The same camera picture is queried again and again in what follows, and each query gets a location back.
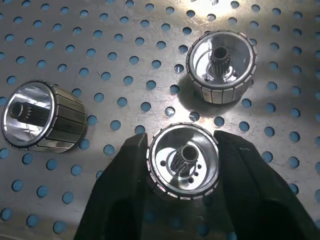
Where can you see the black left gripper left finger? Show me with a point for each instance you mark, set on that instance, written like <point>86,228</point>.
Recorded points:
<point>117,190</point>

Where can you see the metal roller with gear hub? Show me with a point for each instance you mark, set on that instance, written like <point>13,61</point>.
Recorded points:
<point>160,155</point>
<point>240,60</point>
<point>67,120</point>

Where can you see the perforated steel tray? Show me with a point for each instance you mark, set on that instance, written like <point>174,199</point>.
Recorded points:
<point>100,50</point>

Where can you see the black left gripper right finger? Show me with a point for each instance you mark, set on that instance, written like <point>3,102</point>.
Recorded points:
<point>250,190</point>

